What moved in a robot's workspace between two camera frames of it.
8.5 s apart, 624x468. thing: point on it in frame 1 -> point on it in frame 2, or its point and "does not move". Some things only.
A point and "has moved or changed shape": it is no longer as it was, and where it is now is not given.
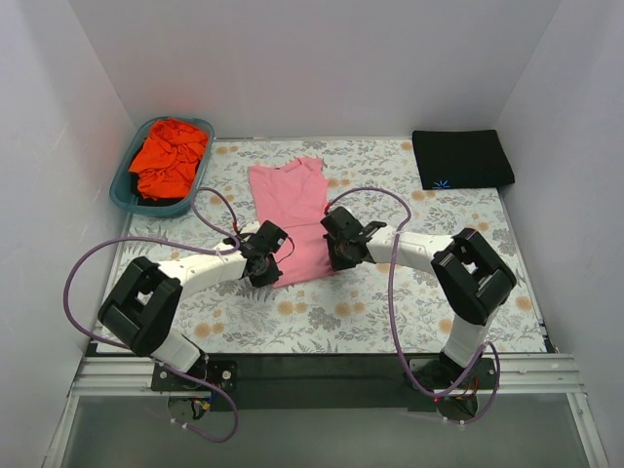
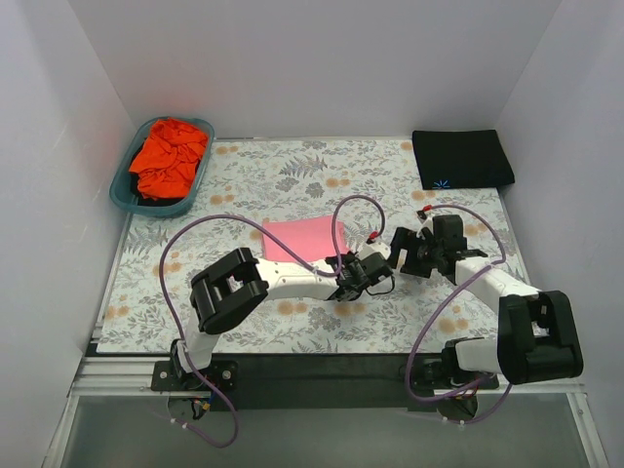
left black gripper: [266, 277] -> [349, 281]
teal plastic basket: [163, 166] does not move
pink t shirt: [293, 197] has moved or changed shape
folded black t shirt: [461, 158] does not move
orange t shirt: [166, 162] does not move
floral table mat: [348, 253] does not move
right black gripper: [336, 258] -> [409, 252]
